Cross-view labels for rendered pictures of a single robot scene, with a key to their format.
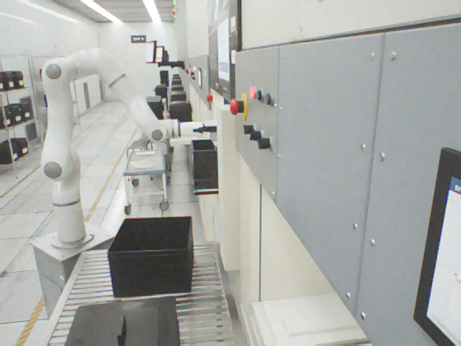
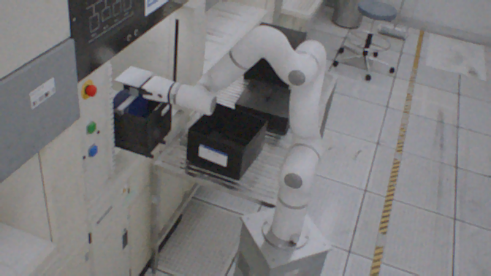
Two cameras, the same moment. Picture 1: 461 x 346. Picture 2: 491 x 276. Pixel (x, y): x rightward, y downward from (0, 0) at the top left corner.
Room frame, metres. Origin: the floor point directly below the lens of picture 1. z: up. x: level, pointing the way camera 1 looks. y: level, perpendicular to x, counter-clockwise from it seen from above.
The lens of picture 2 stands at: (2.93, 1.10, 2.26)
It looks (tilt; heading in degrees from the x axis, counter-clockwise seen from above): 36 degrees down; 203
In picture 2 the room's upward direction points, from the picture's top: 8 degrees clockwise
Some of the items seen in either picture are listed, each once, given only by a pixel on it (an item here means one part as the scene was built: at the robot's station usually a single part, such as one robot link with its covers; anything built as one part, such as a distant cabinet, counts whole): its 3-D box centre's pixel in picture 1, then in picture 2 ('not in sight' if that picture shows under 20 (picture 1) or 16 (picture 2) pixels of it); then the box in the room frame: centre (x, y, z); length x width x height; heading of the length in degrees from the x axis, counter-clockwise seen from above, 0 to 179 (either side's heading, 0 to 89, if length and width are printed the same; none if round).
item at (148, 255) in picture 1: (155, 252); (226, 139); (1.20, 0.28, 0.85); 0.28 x 0.28 x 0.17; 3
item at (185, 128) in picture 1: (189, 128); (161, 89); (1.57, 0.16, 1.25); 0.11 x 0.10 x 0.07; 98
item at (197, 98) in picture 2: (156, 130); (197, 98); (1.54, 0.30, 1.25); 0.13 x 0.09 x 0.08; 98
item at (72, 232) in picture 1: (69, 220); (289, 215); (1.49, 0.72, 0.85); 0.19 x 0.19 x 0.18
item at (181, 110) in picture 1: (180, 113); not in sight; (4.29, 0.54, 0.93); 0.30 x 0.28 x 0.26; 5
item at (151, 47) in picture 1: (164, 55); not in sight; (4.77, 0.77, 1.59); 0.50 x 0.41 x 0.36; 98
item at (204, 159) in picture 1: (214, 156); (136, 112); (1.58, 0.06, 1.11); 0.24 x 0.20 x 0.32; 8
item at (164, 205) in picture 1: (148, 178); not in sight; (3.95, 0.92, 0.24); 0.97 x 0.52 x 0.48; 10
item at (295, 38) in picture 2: not in sight; (274, 55); (0.36, 0.12, 0.89); 0.29 x 0.29 x 0.25; 9
